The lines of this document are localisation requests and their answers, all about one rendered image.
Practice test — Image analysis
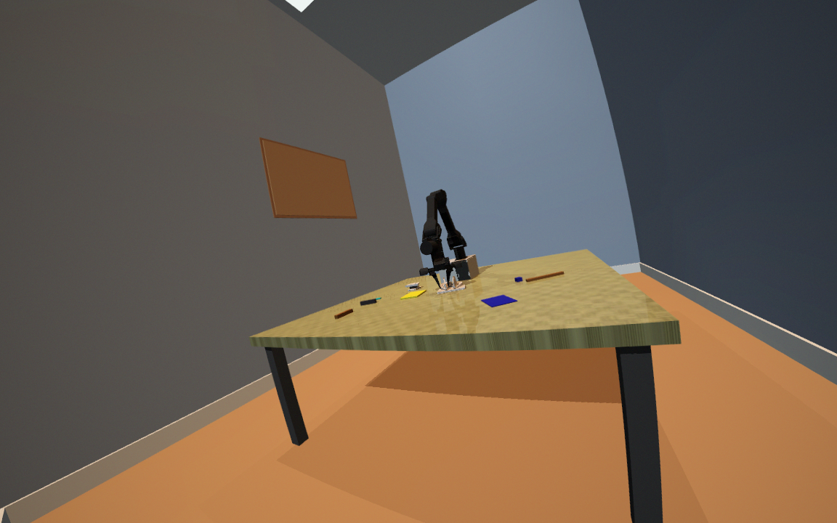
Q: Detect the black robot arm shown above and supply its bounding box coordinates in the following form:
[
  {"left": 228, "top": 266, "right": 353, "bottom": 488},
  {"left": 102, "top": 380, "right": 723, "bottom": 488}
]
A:
[{"left": 420, "top": 189, "right": 468, "bottom": 272}]

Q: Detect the blue rectangular plate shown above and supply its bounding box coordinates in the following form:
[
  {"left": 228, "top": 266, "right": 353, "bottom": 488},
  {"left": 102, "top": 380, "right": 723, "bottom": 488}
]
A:
[{"left": 480, "top": 294, "right": 517, "bottom": 307}]

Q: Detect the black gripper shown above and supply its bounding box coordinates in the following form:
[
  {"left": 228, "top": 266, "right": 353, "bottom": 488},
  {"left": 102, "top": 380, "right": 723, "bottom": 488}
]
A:
[{"left": 419, "top": 252, "right": 462, "bottom": 287}]

